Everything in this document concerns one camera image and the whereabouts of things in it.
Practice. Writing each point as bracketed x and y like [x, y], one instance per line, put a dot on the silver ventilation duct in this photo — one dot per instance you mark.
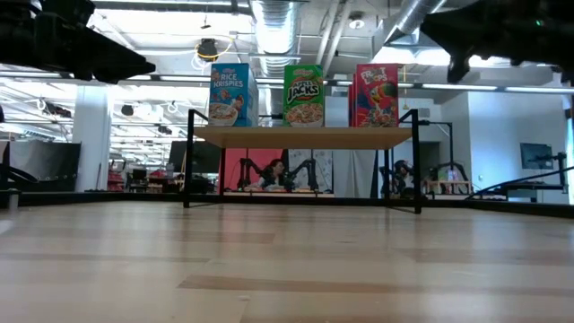
[275, 27]
[412, 15]

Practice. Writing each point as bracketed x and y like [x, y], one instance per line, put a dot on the black aluminium table frame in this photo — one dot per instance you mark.
[89, 198]

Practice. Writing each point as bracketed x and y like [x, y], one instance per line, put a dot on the large black screen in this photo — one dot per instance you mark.
[45, 161]

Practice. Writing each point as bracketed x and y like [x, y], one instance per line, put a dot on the black round ceiling device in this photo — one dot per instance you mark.
[207, 47]

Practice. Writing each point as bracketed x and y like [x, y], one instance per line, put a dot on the background black robot arm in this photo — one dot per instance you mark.
[244, 168]

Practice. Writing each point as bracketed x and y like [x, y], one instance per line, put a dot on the black computer monitor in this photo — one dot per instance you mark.
[199, 157]

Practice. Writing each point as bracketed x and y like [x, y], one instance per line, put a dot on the green Apple Jacks cereal box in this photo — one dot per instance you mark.
[303, 96]

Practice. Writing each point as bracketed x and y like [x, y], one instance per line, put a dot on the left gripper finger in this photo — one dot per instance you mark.
[116, 63]

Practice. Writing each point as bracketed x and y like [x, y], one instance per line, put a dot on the blue Rice Krispies cereal box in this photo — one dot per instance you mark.
[231, 96]

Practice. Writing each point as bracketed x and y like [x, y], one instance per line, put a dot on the monitor on desk arm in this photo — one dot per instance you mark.
[536, 156]

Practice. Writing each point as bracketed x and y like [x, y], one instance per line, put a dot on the wooden shelf with black frame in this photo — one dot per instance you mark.
[305, 137]

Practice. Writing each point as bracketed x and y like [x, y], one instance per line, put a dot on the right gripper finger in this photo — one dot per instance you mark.
[466, 31]

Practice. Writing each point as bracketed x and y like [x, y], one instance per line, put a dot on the person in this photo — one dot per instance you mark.
[273, 175]

